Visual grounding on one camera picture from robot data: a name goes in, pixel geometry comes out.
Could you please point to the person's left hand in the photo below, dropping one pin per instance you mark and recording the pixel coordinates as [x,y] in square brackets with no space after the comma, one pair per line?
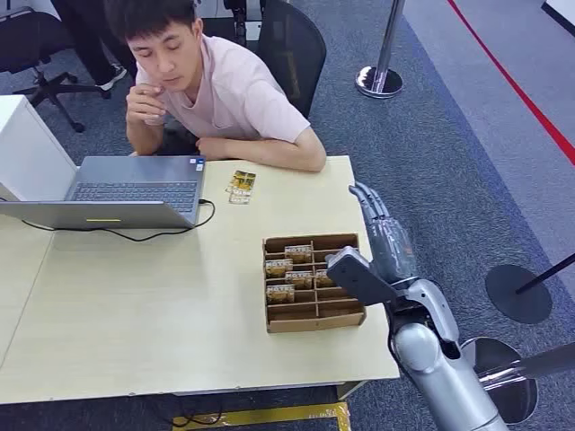
[211,149]

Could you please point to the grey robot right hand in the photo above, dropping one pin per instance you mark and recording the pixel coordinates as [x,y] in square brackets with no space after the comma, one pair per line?
[391,250]

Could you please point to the person's right hand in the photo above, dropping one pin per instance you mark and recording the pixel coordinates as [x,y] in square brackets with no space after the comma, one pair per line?
[143,104]

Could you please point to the brown cardboard divider tray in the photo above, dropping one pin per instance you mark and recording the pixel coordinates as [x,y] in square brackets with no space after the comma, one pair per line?
[314,324]

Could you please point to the person's right forearm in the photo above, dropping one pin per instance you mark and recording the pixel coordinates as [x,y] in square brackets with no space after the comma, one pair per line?
[141,140]

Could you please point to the person's left forearm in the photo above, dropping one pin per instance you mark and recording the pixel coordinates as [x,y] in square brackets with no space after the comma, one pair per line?
[269,156]

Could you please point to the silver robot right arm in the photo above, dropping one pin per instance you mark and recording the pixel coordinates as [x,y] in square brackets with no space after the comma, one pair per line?
[444,380]

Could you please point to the person in background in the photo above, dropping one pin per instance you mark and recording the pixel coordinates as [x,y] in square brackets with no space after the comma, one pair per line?
[85,41]

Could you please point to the grey laptop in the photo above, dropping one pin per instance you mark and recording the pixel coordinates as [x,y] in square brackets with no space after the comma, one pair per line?
[134,190]

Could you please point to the dark equipment stand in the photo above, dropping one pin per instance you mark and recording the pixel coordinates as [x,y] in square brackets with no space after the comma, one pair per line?
[240,21]

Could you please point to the black mesh office chair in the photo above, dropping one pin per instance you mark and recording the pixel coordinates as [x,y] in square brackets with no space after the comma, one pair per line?
[292,53]

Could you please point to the white table leg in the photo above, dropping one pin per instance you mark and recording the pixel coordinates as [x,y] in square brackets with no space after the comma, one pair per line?
[350,389]

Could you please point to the white box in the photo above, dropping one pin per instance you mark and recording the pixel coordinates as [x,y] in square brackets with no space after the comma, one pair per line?
[26,154]

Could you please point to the black swivel office chair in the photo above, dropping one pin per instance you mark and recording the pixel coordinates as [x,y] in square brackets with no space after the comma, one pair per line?
[26,41]

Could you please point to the black round stanchion base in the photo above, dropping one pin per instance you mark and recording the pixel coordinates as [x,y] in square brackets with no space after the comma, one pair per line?
[517,297]

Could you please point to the chrome stanchion with mirror base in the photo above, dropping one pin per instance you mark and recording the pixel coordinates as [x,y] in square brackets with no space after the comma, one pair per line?
[517,392]

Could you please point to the yellow floor tape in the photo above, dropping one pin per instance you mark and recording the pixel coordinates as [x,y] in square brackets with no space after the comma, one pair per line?
[269,414]

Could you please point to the white panel black edge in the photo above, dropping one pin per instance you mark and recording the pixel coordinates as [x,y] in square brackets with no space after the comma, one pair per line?
[564,9]

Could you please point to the chrome stanchion post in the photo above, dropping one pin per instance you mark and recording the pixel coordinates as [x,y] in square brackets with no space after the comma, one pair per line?
[379,80]

